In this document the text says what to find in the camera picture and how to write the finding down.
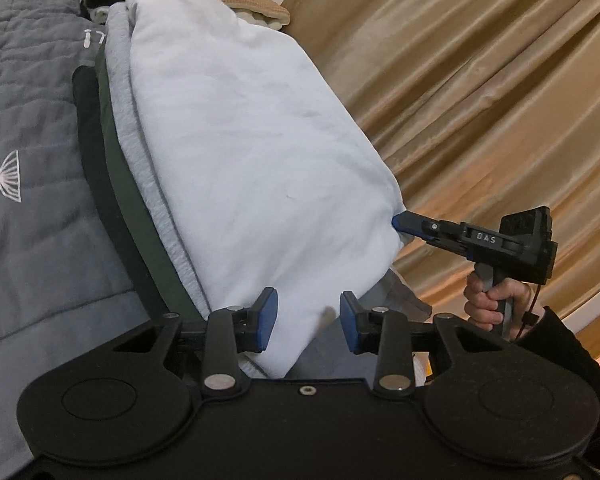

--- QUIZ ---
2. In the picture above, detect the grey printed quilt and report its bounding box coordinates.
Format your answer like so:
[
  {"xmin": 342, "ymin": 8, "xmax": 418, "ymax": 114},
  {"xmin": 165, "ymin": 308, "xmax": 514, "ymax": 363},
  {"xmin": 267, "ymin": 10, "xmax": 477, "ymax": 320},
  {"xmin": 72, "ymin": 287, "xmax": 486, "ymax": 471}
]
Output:
[{"xmin": 0, "ymin": 0, "xmax": 171, "ymax": 480}]

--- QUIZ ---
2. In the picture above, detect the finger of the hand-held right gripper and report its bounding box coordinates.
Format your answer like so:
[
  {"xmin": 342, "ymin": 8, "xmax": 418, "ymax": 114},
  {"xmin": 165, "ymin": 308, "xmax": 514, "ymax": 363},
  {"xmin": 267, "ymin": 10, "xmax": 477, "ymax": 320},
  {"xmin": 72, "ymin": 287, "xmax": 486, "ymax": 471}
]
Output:
[{"xmin": 390, "ymin": 211, "xmax": 468, "ymax": 256}]

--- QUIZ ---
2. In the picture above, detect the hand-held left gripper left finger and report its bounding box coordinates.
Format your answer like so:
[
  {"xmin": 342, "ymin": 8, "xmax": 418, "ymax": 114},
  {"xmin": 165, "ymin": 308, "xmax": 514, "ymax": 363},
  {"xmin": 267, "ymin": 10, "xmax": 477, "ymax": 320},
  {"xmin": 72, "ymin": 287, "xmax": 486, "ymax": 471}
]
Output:
[{"xmin": 112, "ymin": 286, "xmax": 280, "ymax": 402}]

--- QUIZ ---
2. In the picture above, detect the person's right hand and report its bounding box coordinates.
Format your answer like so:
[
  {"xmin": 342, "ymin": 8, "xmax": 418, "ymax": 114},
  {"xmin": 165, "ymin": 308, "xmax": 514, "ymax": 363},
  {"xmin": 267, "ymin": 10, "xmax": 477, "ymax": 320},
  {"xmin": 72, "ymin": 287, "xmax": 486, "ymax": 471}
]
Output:
[{"xmin": 463, "ymin": 269, "xmax": 533, "ymax": 332}]

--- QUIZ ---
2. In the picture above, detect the person's right forearm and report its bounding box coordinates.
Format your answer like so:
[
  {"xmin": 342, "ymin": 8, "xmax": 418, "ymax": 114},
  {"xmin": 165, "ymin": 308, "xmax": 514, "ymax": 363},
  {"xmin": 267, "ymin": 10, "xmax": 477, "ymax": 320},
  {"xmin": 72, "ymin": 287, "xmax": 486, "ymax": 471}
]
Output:
[{"xmin": 517, "ymin": 305, "xmax": 600, "ymax": 480}]

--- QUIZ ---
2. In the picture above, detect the green folded garment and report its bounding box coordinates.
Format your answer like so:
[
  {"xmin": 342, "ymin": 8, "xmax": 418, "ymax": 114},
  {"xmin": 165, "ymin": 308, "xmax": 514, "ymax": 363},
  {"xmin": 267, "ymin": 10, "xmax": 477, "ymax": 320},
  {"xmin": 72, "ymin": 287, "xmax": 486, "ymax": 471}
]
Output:
[{"xmin": 94, "ymin": 42, "xmax": 206, "ymax": 326}]

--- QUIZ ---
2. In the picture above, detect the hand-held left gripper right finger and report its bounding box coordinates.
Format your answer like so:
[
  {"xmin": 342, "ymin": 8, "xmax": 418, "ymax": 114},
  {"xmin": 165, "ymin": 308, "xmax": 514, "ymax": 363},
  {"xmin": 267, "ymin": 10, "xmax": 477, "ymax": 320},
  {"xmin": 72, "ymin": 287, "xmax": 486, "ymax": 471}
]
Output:
[{"xmin": 339, "ymin": 290, "xmax": 506, "ymax": 402}]

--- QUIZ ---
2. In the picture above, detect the white shirt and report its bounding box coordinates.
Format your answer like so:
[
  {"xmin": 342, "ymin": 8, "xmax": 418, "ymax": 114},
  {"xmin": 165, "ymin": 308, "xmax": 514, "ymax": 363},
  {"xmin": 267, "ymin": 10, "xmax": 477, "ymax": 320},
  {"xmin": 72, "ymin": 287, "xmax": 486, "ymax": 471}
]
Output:
[{"xmin": 126, "ymin": 0, "xmax": 405, "ymax": 380}]

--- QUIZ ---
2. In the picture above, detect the golden curtain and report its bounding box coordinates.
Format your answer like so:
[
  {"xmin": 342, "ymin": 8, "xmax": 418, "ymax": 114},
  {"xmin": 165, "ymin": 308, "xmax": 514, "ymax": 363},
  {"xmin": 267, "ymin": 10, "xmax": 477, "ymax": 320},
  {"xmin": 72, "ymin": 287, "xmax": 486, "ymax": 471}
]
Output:
[{"xmin": 260, "ymin": 0, "xmax": 600, "ymax": 361}]

